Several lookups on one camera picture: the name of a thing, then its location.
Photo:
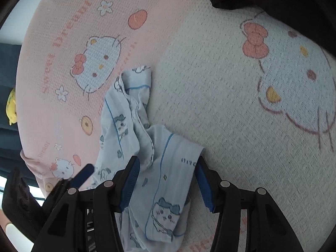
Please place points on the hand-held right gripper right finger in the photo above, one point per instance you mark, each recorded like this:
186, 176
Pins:
203, 186

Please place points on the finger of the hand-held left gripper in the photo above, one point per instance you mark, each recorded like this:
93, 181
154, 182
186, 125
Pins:
82, 174

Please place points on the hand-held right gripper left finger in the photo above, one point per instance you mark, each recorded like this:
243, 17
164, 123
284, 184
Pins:
131, 183

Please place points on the light blue cartoon pajama pants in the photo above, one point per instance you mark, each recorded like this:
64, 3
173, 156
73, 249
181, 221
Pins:
168, 168

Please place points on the dark blue curtain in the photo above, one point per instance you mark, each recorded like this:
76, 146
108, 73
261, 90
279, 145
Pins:
10, 149

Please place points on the yellow plush toy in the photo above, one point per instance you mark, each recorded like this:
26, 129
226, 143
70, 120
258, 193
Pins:
11, 107

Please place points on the pink cream cat printed blanket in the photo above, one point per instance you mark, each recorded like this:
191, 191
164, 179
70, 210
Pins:
210, 84

